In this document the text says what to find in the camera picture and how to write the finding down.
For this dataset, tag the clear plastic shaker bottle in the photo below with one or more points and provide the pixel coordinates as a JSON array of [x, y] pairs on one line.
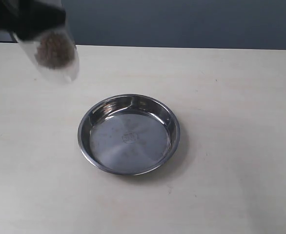
[[54, 54]]

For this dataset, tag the round stainless steel plate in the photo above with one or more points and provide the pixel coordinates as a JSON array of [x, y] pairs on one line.
[[128, 134]]

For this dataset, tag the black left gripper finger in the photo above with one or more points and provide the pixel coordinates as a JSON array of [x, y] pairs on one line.
[[29, 18]]

